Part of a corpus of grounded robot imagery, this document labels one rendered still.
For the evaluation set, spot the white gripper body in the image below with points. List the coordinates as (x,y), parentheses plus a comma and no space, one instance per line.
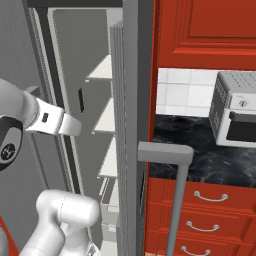
(70,125)

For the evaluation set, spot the red upper cupboard door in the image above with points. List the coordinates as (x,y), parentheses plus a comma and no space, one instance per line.
(206,30)

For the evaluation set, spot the white toaster oven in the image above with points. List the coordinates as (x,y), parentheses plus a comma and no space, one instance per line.
(233,113)

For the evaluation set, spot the red drawer front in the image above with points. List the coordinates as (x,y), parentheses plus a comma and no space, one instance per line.
(203,208)
(230,230)
(156,245)

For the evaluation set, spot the white fridge shelf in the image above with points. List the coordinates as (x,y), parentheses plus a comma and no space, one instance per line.
(106,121)
(103,70)
(110,163)

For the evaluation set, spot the white fridge drawer bin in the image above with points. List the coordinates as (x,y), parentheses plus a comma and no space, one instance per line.
(109,216)

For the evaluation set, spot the grey fridge door with gasket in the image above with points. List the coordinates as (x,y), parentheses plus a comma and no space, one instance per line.
(20,50)

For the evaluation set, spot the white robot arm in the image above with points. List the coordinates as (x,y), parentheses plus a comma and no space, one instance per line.
(63,213)

